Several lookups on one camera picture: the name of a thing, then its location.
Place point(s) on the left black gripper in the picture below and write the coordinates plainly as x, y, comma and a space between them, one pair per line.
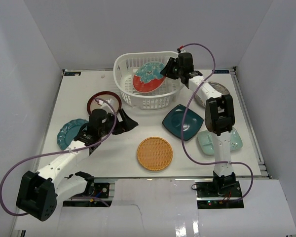
119, 122

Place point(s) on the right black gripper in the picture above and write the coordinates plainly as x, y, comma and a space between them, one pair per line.
167, 71

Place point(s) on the red and teal round plate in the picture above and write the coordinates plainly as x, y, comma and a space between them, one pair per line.
148, 77

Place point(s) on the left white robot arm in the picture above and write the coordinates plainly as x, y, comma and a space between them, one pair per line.
41, 191

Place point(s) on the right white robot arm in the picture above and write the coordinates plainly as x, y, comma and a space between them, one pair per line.
219, 115

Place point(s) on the brown rimmed beige round plate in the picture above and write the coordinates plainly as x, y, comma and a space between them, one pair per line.
109, 96

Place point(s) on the white plastic dish basket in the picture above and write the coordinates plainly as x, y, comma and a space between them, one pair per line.
124, 69

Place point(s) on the woven bamboo round tray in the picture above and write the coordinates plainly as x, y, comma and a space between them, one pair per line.
154, 154

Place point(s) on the right blue table label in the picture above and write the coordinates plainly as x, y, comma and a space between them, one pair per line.
221, 71

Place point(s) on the blue table label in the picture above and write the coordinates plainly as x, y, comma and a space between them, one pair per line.
221, 71
67, 74

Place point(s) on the teal scalloped round plate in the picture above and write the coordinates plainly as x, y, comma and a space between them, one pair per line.
68, 132

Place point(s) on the grey reindeer round plate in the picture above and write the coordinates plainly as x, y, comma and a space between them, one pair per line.
215, 85

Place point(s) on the left blue table label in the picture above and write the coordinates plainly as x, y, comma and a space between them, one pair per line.
67, 74

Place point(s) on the light green divided square plate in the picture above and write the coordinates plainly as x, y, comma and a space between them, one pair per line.
206, 143

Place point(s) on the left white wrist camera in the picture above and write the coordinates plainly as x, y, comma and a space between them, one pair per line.
107, 105

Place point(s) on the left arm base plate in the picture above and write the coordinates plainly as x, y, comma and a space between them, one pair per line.
98, 190

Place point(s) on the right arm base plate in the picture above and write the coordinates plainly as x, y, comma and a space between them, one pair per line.
207, 190

